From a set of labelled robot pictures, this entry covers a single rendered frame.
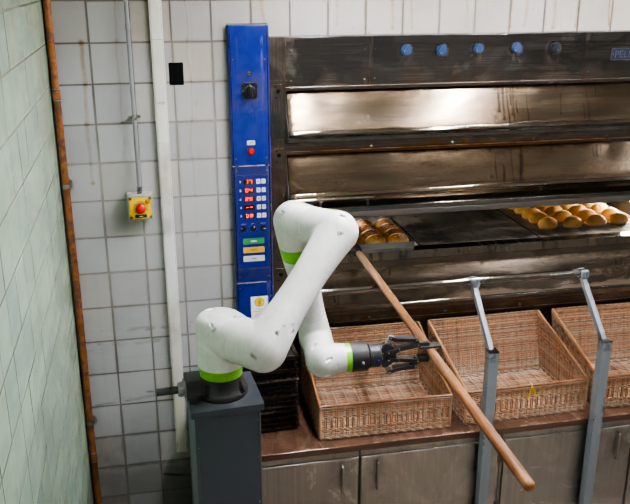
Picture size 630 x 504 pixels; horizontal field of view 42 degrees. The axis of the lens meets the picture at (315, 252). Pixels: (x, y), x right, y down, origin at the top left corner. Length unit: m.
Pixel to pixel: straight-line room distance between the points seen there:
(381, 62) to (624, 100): 1.13
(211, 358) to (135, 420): 1.51
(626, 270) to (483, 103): 1.12
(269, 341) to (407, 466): 1.42
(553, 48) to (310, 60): 1.04
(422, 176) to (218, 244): 0.91
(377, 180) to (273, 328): 1.45
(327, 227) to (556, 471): 1.84
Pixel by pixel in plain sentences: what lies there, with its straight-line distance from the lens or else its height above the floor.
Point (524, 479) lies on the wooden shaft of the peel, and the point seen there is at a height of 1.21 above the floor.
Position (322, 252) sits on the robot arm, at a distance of 2.26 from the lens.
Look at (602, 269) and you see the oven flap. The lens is 4.07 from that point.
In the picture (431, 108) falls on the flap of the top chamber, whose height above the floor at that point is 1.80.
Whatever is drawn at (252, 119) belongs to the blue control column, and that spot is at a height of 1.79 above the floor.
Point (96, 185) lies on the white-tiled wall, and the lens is 3.36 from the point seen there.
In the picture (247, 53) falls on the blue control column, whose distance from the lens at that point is 3.26.
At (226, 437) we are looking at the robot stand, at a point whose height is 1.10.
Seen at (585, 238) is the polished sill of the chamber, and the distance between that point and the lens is 3.96.
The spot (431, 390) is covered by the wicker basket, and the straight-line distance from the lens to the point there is 3.61.
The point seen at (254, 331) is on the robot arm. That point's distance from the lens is 2.17.
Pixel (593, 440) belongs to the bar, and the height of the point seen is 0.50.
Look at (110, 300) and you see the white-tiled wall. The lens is 3.51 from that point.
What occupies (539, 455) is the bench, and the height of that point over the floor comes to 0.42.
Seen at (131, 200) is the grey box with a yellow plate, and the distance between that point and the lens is 3.29.
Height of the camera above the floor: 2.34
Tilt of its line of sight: 19 degrees down
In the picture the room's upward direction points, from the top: straight up
